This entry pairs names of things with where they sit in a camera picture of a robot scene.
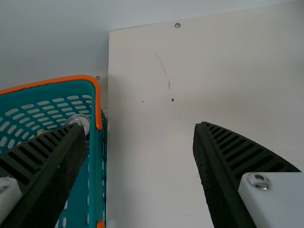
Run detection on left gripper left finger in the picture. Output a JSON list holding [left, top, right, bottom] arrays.
[[0, 123, 87, 228]]

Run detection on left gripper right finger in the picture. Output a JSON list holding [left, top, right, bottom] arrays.
[[192, 121, 304, 228]]

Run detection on teal shopping basket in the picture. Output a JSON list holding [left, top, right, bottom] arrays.
[[0, 75, 109, 228]]

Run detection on can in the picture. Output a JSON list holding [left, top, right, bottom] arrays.
[[63, 114, 91, 138]]

